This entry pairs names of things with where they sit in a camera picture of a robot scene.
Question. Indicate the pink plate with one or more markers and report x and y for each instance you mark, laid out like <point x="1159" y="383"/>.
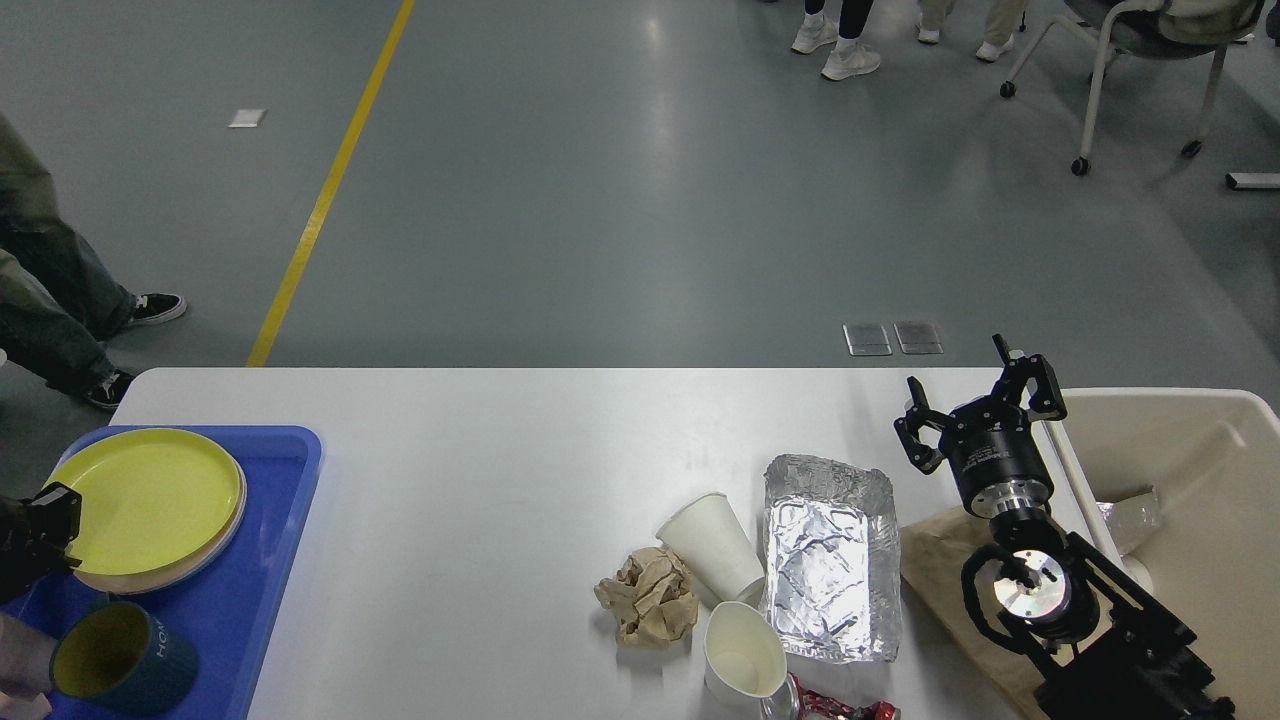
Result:
<point x="154" y="580"/>

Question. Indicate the blue plastic tray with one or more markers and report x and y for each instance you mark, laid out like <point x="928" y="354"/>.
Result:
<point x="227" y="611"/>

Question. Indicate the brown paper bag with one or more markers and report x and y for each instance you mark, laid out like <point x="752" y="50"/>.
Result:
<point x="933" y="552"/>

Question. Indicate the upright white paper cup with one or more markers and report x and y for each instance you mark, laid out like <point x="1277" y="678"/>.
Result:
<point x="744" y="658"/>

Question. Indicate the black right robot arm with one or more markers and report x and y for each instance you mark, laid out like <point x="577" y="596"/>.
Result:
<point x="1104" y="646"/>

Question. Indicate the lying white paper cup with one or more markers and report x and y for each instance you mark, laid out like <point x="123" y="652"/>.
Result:
<point x="709" y="538"/>

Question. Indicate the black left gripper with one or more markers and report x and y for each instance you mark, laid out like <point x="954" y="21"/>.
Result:
<point x="35" y="537"/>

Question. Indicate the person in white sneakers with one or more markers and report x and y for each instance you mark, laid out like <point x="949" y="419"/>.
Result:
<point x="850" y="56"/>

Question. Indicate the pink mug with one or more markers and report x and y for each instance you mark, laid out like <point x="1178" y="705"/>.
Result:
<point x="25" y="670"/>

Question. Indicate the right floor socket plate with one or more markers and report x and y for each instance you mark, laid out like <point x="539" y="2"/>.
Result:
<point x="919" y="338"/>

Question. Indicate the yellow plate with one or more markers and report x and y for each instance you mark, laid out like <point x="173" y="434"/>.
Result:
<point x="149" y="497"/>

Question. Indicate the aluminium foil tray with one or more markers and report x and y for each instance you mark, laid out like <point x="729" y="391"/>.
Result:
<point x="832" y="560"/>

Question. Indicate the crumpled brown paper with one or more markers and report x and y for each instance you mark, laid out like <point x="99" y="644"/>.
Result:
<point x="651" y="599"/>

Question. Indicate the floor socket plate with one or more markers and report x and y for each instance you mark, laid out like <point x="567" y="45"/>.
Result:
<point x="867" y="340"/>
<point x="919" y="338"/>

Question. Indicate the person in jeans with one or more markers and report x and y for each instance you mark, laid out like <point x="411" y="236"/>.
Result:
<point x="59" y="302"/>

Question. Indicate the person in beige trousers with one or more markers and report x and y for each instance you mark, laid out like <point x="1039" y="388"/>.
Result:
<point x="1003" y="19"/>

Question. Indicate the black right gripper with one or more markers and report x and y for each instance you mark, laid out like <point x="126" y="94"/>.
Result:
<point x="1000" y="455"/>

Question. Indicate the white paper on floor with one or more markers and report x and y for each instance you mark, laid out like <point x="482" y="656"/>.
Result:
<point x="247" y="118"/>

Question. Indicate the white bar on floor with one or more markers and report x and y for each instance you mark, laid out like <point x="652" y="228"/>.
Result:
<point x="1252" y="181"/>

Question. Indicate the beige plastic bin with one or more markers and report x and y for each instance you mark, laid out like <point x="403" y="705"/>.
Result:
<point x="1212" y="458"/>

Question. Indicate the left floor socket plate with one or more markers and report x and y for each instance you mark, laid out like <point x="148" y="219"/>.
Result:
<point x="867" y="340"/>

